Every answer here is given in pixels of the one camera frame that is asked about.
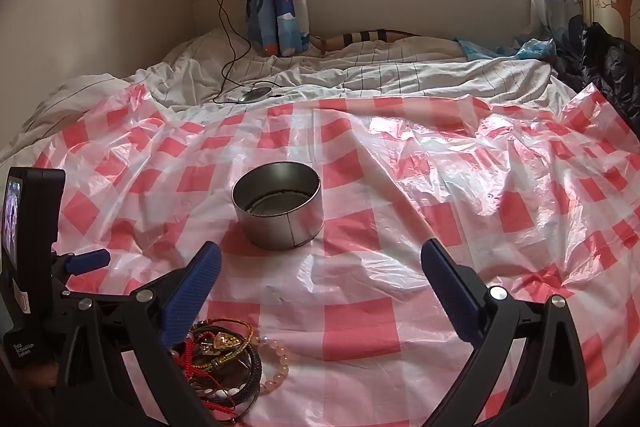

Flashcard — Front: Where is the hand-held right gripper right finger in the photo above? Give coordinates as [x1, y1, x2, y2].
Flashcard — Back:
[421, 237, 591, 427]

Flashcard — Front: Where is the pink bead bracelet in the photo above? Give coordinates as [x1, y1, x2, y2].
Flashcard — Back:
[254, 336, 291, 401]

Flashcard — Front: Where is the tan black-striped pillow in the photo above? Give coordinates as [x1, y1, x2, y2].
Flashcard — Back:
[310, 28, 417, 54]

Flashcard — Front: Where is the black braided leather bracelet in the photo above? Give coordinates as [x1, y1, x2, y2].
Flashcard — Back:
[197, 342, 264, 409]

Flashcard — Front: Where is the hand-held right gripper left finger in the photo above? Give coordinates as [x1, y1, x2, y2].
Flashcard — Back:
[52, 241, 222, 427]

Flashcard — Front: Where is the round metal tin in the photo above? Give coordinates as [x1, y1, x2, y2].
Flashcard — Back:
[231, 161, 322, 251]

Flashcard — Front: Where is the pile of cord bracelets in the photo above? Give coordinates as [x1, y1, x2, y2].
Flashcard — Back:
[182, 317, 258, 411]

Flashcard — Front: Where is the blue plastic bag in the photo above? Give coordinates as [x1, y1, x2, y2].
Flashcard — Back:
[455, 38, 557, 59]

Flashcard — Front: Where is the round silver disc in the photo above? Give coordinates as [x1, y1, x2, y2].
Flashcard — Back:
[237, 86, 274, 103]

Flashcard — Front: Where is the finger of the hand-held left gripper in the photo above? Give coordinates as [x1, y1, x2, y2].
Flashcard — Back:
[64, 248, 111, 274]

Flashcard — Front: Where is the white striped bedsheet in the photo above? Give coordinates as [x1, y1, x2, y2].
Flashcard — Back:
[0, 24, 586, 158]

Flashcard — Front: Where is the red checkered plastic sheet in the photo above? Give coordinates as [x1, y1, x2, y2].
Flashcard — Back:
[0, 83, 640, 427]

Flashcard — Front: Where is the black puffer jacket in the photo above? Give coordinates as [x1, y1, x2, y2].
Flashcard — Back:
[552, 23, 640, 128]

